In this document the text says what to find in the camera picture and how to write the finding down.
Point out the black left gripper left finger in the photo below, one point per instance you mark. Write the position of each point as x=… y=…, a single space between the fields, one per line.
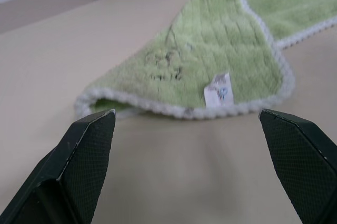
x=79 y=166

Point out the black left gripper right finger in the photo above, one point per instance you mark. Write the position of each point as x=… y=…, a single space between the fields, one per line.
x=302 y=161

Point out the green towel with white trim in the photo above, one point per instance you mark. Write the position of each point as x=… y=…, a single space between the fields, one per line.
x=210 y=50

